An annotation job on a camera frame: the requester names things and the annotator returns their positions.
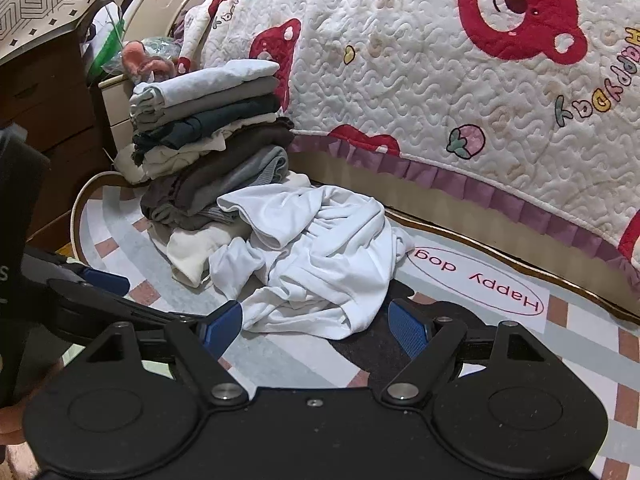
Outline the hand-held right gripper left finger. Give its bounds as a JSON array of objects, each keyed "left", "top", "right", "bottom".
[{"left": 87, "top": 300, "right": 248, "bottom": 407}]

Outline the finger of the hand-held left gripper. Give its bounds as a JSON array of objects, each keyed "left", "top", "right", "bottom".
[
  {"left": 22, "top": 254, "right": 131, "bottom": 297},
  {"left": 47, "top": 279, "right": 207, "bottom": 347}
]

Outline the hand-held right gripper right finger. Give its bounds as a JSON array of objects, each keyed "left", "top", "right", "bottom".
[{"left": 380, "top": 299, "right": 551, "bottom": 406}]

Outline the white t-shirt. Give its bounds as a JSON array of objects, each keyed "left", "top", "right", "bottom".
[{"left": 209, "top": 185, "right": 416, "bottom": 339}]

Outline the stack of folded clothes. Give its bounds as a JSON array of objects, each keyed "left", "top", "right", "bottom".
[{"left": 114, "top": 59, "right": 296, "bottom": 226}]

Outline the cream pillow roll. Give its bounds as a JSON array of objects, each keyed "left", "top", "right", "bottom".
[{"left": 166, "top": 221, "right": 252, "bottom": 289}]

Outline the brown wooden dresser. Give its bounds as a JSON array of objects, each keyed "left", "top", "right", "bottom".
[{"left": 0, "top": 25, "right": 121, "bottom": 241}]

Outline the cream nightstand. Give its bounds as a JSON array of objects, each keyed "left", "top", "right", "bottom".
[{"left": 97, "top": 72, "right": 137, "bottom": 162}]

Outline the checkered floor mat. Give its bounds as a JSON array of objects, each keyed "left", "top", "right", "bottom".
[{"left": 70, "top": 170, "right": 640, "bottom": 480}]

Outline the green plastic bag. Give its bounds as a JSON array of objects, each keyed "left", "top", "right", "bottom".
[{"left": 87, "top": 2, "right": 129, "bottom": 81}]

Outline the pink plush toy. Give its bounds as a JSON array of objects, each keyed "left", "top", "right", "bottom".
[{"left": 122, "top": 40, "right": 176, "bottom": 82}]

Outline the geometric patterned cloth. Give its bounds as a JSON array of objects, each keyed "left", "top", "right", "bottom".
[{"left": 0, "top": 0, "right": 137, "bottom": 64}]

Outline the clear plastic wrapper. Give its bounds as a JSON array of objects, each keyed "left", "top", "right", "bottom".
[{"left": 142, "top": 35, "right": 182, "bottom": 59}]

